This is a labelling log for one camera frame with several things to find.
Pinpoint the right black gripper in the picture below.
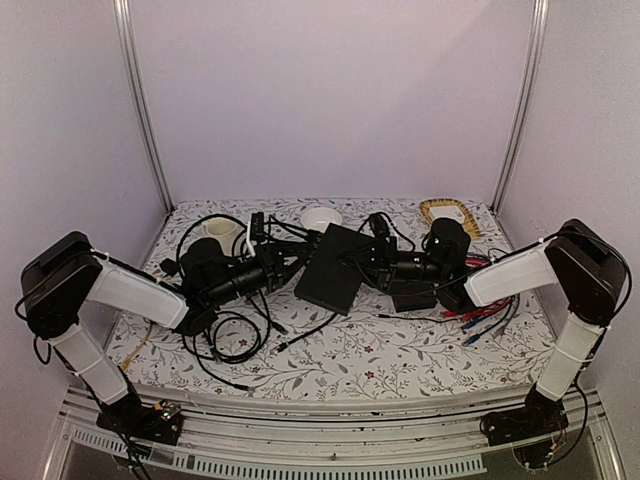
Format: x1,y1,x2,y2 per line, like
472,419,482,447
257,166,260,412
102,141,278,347
338,236,449,292

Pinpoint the black cable bundle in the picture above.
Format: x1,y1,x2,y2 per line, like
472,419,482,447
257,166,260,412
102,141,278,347
159,212,346,394

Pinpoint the front aluminium rail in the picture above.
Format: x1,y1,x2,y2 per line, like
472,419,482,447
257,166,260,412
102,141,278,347
40,385,634,479

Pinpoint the woven bamboo tray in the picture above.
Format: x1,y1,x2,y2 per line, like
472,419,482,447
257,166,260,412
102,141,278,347
419,198,482,240

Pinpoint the white ceramic bowl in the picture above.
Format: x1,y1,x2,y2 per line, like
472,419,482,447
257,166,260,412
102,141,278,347
300,207,343,233

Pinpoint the white small box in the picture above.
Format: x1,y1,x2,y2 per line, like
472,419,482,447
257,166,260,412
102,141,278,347
428,205,466,225

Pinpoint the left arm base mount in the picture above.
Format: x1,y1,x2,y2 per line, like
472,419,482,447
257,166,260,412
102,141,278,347
96,393,184,446

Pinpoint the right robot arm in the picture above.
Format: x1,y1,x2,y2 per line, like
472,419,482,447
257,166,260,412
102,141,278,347
356,218,633,436

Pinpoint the black network switch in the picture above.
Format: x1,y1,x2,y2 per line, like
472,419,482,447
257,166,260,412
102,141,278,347
294,224,374,316
390,282,437,313

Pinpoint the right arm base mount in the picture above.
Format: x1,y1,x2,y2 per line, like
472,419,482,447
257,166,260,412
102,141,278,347
479,389,569,471

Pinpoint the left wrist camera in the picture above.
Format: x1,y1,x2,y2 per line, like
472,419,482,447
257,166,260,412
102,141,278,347
245,212,265,257

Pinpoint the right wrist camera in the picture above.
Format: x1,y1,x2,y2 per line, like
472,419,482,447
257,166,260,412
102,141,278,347
368,212,390,239

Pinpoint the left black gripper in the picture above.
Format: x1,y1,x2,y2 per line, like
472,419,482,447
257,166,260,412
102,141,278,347
207,242,313,308

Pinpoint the cream ceramic mug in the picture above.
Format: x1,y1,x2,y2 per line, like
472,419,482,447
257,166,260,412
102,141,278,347
203,217,241,256

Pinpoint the blue ethernet cable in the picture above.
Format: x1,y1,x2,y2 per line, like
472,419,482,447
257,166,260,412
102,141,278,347
458,299,506,332

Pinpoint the thin black power cord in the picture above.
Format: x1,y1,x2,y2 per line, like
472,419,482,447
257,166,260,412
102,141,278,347
377,313,454,324

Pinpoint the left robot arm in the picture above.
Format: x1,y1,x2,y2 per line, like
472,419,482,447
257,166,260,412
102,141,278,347
15,231,313,434

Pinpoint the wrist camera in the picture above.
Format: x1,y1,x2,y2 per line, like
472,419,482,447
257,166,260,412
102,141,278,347
245,212,265,257
368,212,390,239

